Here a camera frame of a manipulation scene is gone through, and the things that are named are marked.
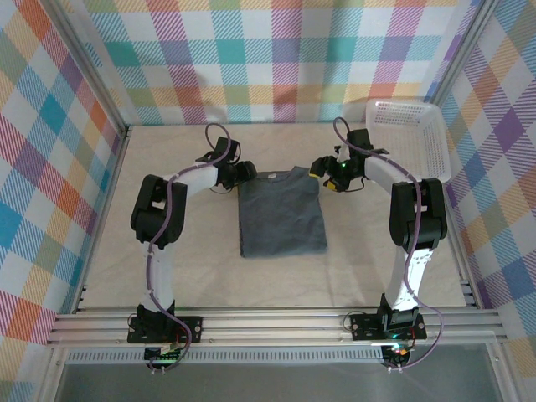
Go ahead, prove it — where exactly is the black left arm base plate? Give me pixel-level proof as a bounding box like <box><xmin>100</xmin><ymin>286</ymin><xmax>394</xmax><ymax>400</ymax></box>
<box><xmin>127</xmin><ymin>316</ymin><xmax>204</xmax><ymax>343</ymax></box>

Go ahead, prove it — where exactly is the aluminium side rail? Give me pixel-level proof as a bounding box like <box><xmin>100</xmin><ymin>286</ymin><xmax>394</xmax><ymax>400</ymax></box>
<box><xmin>442</xmin><ymin>179</ymin><xmax>483</xmax><ymax>310</ymax></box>
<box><xmin>70</xmin><ymin>125</ymin><xmax>131</xmax><ymax>315</ymax></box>

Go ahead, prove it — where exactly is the aluminium frame post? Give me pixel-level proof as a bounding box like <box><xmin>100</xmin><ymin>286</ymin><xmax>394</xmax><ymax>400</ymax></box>
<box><xmin>41</xmin><ymin>0</ymin><xmax>131</xmax><ymax>135</ymax></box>
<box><xmin>426</xmin><ymin>0</ymin><xmax>499</xmax><ymax>110</ymax></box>

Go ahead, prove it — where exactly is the grey-blue t-shirt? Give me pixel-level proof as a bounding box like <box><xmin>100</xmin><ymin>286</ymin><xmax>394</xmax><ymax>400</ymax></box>
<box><xmin>237</xmin><ymin>166</ymin><xmax>328</xmax><ymax>259</ymax></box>

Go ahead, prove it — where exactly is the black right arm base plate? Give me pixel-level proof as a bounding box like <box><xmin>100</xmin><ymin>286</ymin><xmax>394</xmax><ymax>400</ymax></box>
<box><xmin>349</xmin><ymin>310</ymin><xmax>426</xmax><ymax>342</ymax></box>

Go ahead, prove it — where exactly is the left controller circuit board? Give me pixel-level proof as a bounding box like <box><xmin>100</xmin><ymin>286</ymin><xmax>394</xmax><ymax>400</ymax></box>
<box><xmin>143</xmin><ymin>342</ymin><xmax>186</xmax><ymax>363</ymax></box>

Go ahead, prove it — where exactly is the controller circuit board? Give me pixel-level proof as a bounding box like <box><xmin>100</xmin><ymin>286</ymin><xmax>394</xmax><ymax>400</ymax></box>
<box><xmin>383</xmin><ymin>342</ymin><xmax>415</xmax><ymax>366</ymax></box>
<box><xmin>143</xmin><ymin>342</ymin><xmax>186</xmax><ymax>363</ymax></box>

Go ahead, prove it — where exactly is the right controller circuit board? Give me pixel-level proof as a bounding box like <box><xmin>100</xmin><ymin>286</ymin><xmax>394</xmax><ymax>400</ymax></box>
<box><xmin>383</xmin><ymin>342</ymin><xmax>415</xmax><ymax>366</ymax></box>

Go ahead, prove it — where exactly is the grey slotted cable duct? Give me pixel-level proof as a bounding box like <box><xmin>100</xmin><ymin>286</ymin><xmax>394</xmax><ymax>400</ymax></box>
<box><xmin>66</xmin><ymin>349</ymin><xmax>386</xmax><ymax>365</ymax></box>

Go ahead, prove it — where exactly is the grey metal panel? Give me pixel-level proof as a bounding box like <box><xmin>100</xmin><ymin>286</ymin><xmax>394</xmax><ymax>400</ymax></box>
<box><xmin>54</xmin><ymin>343</ymin><xmax>503</xmax><ymax>402</ymax></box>

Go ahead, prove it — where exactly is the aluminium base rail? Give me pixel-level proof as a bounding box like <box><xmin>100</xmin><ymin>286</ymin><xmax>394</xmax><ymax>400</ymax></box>
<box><xmin>45</xmin><ymin>309</ymin><xmax>508</xmax><ymax>347</ymax></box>

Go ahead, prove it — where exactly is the white perforated plastic basket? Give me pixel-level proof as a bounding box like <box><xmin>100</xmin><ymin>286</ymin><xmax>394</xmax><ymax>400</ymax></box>
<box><xmin>364</xmin><ymin>98</ymin><xmax>453</xmax><ymax>185</ymax></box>

